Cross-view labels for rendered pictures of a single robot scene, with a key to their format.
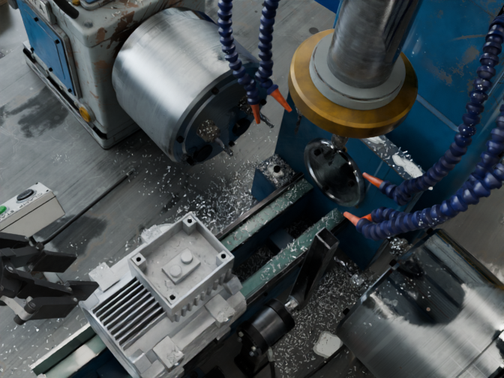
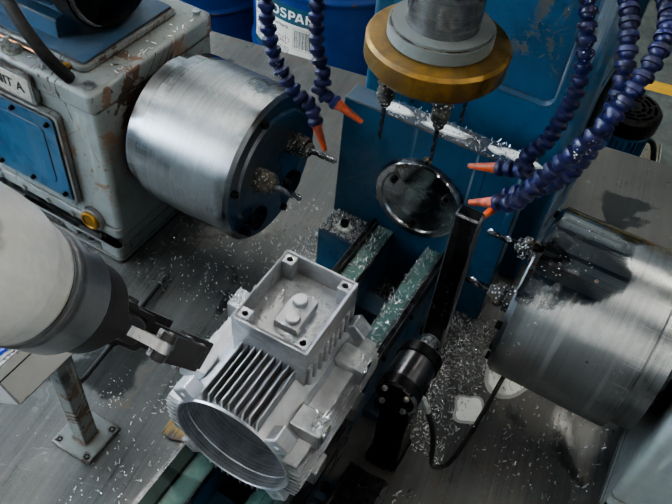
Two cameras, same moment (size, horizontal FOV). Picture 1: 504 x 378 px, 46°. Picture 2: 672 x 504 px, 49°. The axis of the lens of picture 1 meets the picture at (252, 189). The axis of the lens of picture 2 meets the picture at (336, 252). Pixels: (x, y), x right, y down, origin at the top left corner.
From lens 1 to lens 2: 0.27 m
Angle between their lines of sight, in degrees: 13
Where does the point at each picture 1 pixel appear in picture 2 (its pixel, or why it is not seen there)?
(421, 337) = (599, 314)
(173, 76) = (210, 120)
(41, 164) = not seen: hidden behind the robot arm
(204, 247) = (314, 289)
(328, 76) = (416, 37)
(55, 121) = not seen: hidden behind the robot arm
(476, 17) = not seen: outside the picture
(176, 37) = (200, 79)
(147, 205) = (195, 312)
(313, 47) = (384, 22)
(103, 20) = (105, 79)
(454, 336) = (636, 300)
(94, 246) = (144, 374)
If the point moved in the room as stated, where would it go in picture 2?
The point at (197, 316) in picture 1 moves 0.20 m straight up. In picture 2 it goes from (329, 374) to (343, 266)
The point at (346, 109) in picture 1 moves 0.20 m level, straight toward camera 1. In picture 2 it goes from (447, 69) to (455, 188)
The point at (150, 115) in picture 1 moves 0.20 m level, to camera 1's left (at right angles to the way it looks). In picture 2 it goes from (190, 175) to (45, 181)
